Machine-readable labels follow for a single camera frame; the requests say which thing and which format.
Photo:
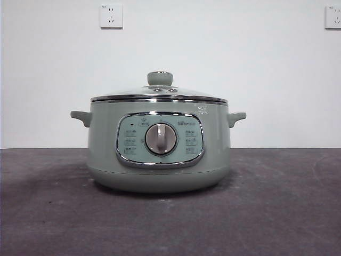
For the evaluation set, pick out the white wall socket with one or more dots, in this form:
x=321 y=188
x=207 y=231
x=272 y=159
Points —
x=111 y=16
x=333 y=17

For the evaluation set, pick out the glass lid with green knob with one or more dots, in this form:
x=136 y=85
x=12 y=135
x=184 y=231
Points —
x=160 y=78

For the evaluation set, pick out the pale green electric cooking pot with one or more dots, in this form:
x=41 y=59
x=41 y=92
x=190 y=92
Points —
x=106 y=160

